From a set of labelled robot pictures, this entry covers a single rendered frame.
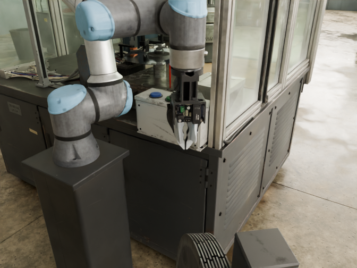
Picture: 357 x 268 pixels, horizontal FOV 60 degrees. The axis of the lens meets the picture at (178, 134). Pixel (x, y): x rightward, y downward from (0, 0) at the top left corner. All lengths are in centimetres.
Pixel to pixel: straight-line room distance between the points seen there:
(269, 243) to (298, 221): 162
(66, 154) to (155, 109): 33
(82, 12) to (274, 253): 52
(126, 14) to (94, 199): 62
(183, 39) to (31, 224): 164
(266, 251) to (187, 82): 40
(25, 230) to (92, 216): 98
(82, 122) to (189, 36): 49
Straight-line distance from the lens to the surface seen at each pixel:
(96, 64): 103
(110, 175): 109
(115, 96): 103
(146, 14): 69
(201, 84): 126
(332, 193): 233
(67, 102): 97
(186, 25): 64
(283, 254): 41
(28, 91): 182
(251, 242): 41
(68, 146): 102
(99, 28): 64
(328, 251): 191
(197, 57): 66
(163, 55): 148
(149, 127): 116
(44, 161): 111
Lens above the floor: 129
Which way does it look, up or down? 27 degrees down
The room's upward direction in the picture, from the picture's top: straight up
